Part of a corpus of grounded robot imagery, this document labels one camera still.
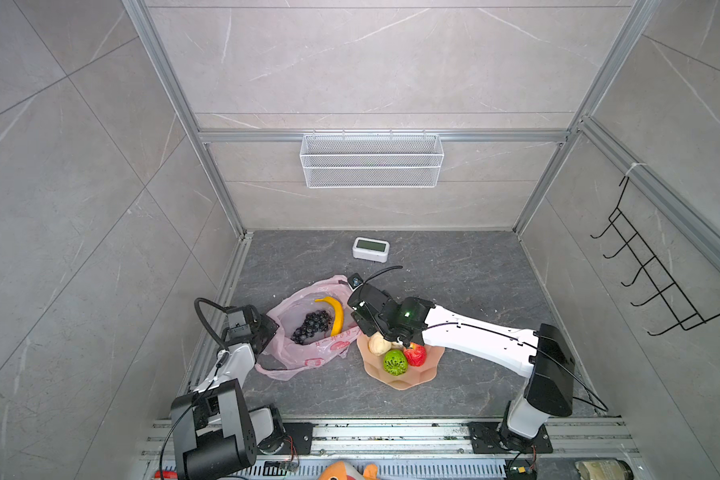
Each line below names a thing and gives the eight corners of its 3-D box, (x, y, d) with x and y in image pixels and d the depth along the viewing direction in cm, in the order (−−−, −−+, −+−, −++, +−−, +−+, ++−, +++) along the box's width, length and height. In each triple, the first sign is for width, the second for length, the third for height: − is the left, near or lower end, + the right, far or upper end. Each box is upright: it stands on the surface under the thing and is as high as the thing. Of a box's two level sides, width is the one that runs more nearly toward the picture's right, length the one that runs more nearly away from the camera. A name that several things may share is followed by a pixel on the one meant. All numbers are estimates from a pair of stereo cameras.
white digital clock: (351, 259, 114) (351, 250, 110) (355, 244, 119) (355, 235, 115) (387, 264, 112) (387, 255, 108) (389, 248, 117) (390, 240, 113)
